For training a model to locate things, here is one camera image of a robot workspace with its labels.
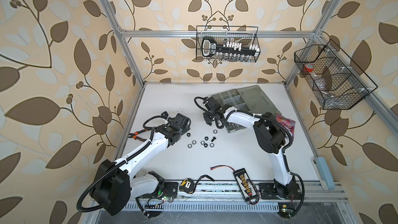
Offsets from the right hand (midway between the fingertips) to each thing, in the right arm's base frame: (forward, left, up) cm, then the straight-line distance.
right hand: (208, 116), depth 98 cm
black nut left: (-10, +13, -4) cm, 17 cm away
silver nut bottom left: (-18, +11, -4) cm, 22 cm away
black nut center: (-13, +2, -4) cm, 14 cm away
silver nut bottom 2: (-16, +4, -4) cm, 17 cm away
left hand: (-12, +15, +7) cm, 21 cm away
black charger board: (-40, -17, -2) cm, 43 cm away
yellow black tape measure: (-39, +12, -1) cm, 40 cm away
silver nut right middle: (-10, -4, -3) cm, 11 cm away
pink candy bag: (-7, -49, 0) cm, 50 cm away
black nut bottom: (-18, +2, -3) cm, 18 cm away
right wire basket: (-1, -62, +30) cm, 69 cm away
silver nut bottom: (-15, +9, -4) cm, 18 cm away
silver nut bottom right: (-18, -2, -3) cm, 18 cm away
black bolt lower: (-14, -3, -3) cm, 14 cm away
